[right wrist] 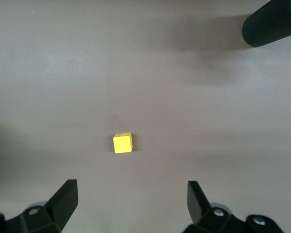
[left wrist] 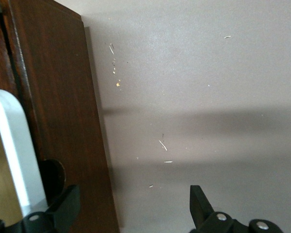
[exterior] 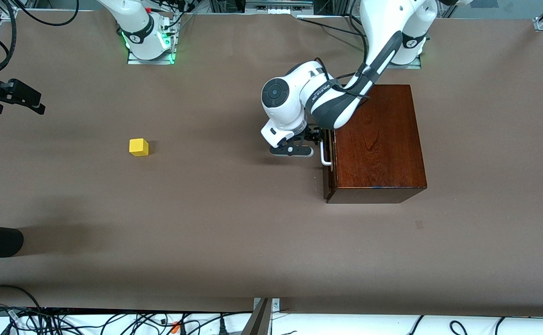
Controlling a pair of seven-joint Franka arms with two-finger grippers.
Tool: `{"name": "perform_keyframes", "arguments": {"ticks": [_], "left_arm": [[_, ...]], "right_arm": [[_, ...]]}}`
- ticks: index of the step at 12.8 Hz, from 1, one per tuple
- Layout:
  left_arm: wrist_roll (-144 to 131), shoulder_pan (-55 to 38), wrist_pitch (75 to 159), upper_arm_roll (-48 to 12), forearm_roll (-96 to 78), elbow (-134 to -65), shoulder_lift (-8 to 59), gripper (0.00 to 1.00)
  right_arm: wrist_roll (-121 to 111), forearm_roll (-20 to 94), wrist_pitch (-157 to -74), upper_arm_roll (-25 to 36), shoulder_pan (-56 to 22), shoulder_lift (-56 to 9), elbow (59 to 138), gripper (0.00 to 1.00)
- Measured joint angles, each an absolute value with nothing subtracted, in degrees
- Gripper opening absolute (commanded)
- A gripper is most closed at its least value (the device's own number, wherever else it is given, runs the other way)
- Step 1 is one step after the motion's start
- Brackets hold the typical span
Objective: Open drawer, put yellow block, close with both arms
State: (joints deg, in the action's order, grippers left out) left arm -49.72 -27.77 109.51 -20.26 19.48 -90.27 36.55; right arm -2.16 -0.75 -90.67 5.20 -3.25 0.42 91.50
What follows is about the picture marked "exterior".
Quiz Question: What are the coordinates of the long black power cable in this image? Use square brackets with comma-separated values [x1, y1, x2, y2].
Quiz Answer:
[298, 17, 369, 38]

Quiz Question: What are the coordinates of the dark brown wooden cabinet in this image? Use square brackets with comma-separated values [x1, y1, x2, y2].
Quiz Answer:
[323, 84, 428, 204]

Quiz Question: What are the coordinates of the large black cable loop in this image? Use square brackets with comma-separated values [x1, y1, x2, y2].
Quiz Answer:
[0, 285, 44, 311]

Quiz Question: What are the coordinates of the black hanging cable loop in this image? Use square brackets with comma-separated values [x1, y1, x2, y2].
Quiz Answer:
[13, 0, 80, 27]

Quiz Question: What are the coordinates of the wooden drawer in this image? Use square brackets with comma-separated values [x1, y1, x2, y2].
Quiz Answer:
[323, 130, 336, 199]

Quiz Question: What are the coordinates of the yellow cube block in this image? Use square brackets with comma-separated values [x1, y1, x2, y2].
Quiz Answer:
[129, 138, 150, 157]

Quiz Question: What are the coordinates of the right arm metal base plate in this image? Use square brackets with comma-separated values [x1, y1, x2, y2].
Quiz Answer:
[127, 13, 177, 65]

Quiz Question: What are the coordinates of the small aluminium bracket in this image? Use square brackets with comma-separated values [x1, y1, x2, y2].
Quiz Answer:
[253, 298, 281, 313]

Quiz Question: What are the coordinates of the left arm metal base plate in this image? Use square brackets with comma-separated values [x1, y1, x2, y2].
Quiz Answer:
[388, 55, 422, 69]

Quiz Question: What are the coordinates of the dark metal bar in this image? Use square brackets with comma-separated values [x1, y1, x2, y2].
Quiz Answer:
[241, 298, 272, 335]

